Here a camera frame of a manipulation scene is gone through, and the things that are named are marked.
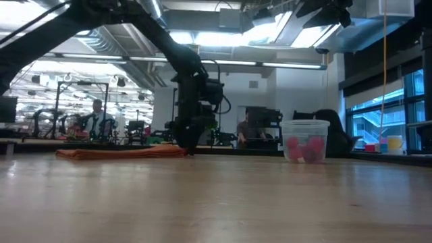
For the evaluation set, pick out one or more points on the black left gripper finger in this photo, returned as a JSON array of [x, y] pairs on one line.
[[189, 141]]

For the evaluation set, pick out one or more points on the small red fruit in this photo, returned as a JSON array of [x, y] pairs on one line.
[[293, 141]]

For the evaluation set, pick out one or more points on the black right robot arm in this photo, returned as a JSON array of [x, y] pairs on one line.
[[324, 11]]

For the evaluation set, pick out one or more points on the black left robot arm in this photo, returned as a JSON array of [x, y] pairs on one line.
[[67, 23]]

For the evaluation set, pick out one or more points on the clear plastic tupperware container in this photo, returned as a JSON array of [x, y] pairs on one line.
[[303, 130]]

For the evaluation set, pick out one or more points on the green box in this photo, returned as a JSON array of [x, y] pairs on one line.
[[155, 140]]

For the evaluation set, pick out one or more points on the black background office chair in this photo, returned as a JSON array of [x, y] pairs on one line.
[[136, 130]]

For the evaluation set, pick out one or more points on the person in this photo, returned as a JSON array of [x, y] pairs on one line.
[[98, 118], [248, 130], [334, 135]]

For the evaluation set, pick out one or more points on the long ceiling light fixture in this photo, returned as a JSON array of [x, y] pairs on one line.
[[236, 62]]

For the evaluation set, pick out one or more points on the orange folded cloth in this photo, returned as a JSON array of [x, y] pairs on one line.
[[118, 153]]

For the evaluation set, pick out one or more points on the black equipment cabinet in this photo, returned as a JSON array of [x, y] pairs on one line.
[[270, 116]]

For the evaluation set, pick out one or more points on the pink box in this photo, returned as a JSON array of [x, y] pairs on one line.
[[370, 148]]

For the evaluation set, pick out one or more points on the black background monitor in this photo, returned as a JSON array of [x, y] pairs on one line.
[[7, 109]]

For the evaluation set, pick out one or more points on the blue box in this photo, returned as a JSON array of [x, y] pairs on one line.
[[384, 146]]

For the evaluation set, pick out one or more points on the yellow cup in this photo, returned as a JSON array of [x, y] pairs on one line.
[[395, 144]]

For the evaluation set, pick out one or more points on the dark grey desk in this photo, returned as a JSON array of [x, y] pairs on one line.
[[420, 124]]

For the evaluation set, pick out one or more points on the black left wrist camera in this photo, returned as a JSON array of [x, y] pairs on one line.
[[213, 92]]

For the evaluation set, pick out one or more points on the black aluminium table frame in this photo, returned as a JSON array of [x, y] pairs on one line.
[[236, 152]]

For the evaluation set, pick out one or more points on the grey wall speaker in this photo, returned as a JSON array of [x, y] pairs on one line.
[[253, 84]]

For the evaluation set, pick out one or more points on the black background gantry frame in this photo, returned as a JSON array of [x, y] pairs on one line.
[[105, 101]]

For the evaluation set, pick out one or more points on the black ceiling dome camera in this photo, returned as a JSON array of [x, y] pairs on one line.
[[321, 51]]

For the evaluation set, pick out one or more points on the black frame post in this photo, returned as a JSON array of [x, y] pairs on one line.
[[427, 74]]

